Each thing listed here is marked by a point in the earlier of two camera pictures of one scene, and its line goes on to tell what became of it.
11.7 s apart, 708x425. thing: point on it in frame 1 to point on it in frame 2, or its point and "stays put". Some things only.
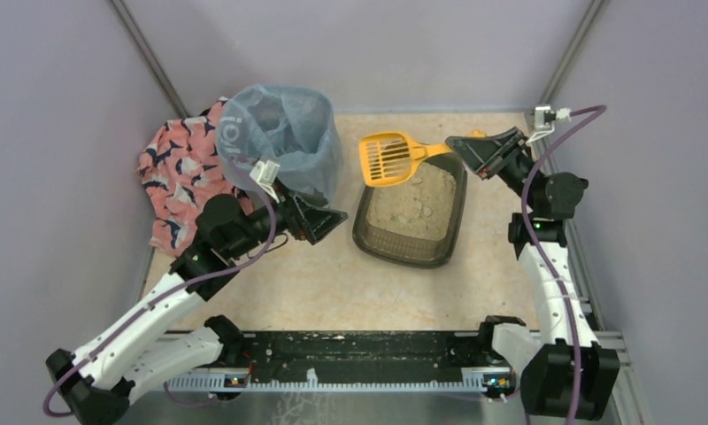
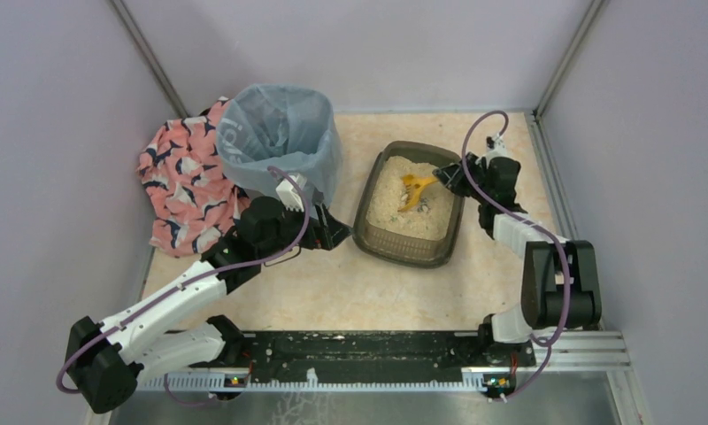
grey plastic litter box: [415, 224] stays put
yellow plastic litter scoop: [391, 158] to [412, 189]
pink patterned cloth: [181, 170] stays put
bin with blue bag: [294, 127] stays put
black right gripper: [504, 157] to [465, 176]
